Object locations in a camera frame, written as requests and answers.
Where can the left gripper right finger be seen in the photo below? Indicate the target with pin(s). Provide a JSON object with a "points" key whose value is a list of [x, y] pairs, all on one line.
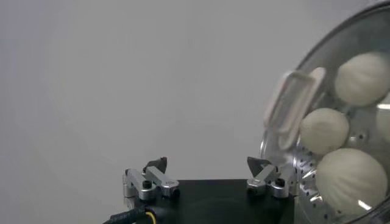
{"points": [[263, 179]]}

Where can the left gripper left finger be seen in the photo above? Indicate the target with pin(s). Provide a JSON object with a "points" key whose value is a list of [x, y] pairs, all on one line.
{"points": [[161, 181]]}

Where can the white steamed baozi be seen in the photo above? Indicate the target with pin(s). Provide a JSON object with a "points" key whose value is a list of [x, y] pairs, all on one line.
{"points": [[324, 132], [350, 181], [362, 79]]}

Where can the perforated steel steamer basket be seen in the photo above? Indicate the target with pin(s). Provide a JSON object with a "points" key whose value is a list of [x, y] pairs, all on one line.
{"points": [[306, 172]]}

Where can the round glass pot lid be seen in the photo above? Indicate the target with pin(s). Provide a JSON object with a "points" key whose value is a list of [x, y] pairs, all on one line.
{"points": [[362, 42]]}

